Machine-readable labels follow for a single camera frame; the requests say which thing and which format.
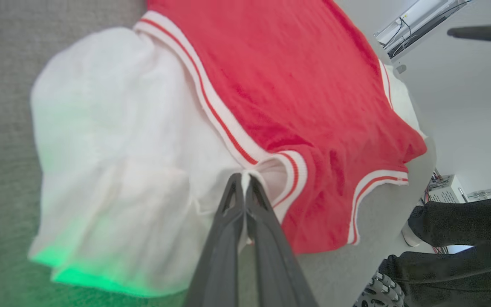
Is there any black trouser leg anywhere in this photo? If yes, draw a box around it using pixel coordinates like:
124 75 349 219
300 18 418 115
407 195 491 251
378 241 491 307

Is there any red and white jersey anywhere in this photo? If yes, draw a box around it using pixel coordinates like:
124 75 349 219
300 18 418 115
28 0 428 298

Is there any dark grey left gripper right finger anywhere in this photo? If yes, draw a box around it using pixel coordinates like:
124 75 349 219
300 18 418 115
245 172 319 307

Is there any black treaded shoe sole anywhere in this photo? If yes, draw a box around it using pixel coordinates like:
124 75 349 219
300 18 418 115
353 271 406 307

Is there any white shoe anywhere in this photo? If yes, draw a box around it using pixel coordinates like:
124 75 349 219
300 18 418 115
400 222 423 248

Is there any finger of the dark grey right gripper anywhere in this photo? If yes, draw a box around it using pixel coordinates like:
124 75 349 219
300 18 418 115
447 22 491 45

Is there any white equipment box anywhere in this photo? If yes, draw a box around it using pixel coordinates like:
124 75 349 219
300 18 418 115
425 174 468 204

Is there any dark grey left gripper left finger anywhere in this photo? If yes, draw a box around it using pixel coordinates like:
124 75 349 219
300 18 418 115
185 172 246 307

